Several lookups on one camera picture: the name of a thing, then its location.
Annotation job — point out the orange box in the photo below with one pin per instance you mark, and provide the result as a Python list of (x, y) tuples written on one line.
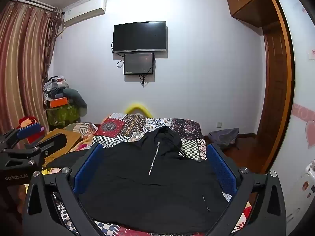
[(58, 102)]

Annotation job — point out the patchwork patterned blanket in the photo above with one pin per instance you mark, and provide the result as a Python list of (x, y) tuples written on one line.
[(137, 125)]

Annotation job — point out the red plush toy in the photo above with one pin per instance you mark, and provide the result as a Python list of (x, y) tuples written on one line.
[(25, 123)]

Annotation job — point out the small wall monitor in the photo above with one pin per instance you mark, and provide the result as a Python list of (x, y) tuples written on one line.
[(138, 63)]

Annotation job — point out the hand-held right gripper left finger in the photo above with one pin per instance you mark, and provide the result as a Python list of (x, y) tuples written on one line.
[(88, 169)]

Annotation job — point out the patterned pillow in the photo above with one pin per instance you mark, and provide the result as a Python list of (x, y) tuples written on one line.
[(82, 129)]

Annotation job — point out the white air conditioner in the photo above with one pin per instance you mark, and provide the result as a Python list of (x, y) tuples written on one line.
[(83, 11)]

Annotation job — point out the black zip hoodie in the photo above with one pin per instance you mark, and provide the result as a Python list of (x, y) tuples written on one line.
[(147, 189)]

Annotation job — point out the wooden overhead cabinet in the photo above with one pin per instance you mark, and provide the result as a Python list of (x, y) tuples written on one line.
[(248, 0)]

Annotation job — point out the white sliding wardrobe door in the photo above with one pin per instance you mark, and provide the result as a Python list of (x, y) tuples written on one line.
[(302, 78)]

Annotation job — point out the large wall television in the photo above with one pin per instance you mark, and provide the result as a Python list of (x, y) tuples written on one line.
[(139, 36)]

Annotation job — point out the brown wooden door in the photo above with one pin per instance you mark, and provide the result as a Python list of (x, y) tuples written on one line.
[(274, 98)]

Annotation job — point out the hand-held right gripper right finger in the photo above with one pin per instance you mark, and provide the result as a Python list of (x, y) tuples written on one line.
[(221, 169)]

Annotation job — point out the grey backpack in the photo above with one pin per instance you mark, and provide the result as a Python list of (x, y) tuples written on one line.
[(222, 136)]

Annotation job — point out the striped red curtain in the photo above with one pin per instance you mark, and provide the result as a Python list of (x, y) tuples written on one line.
[(22, 66)]

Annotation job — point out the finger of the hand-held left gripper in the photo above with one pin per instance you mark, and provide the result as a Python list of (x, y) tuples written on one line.
[(28, 129), (55, 141)]

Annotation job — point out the wooden board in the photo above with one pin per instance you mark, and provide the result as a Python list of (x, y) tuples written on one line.
[(70, 137)]

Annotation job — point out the green stuffed bag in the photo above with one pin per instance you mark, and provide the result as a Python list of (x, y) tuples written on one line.
[(71, 108)]

